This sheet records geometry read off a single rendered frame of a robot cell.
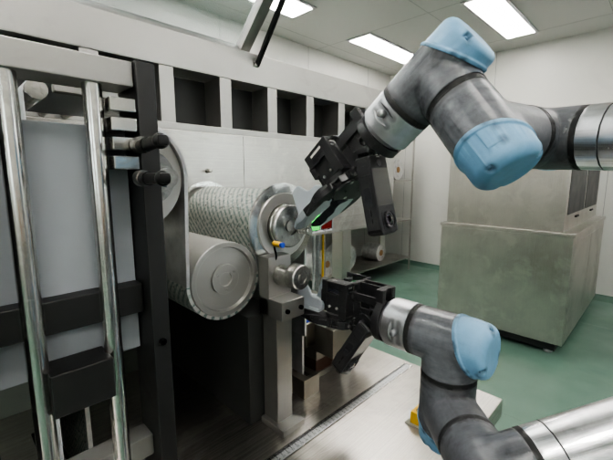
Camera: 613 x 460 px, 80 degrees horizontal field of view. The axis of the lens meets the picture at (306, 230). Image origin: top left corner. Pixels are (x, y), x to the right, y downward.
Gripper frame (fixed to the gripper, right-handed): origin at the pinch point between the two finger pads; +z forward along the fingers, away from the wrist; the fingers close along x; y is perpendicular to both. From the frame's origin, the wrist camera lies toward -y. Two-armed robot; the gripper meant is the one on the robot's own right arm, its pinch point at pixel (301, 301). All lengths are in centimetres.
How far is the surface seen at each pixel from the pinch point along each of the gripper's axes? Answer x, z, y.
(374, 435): 0.4, -18.0, -19.0
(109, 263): 37.8, -13.2, 16.7
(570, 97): -444, 38, 108
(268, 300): 11.8, -4.3, 4.3
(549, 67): -444, 60, 142
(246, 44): -12, 33, 58
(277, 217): 8.8, -3.3, 17.8
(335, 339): -4.9, -4.6, -7.8
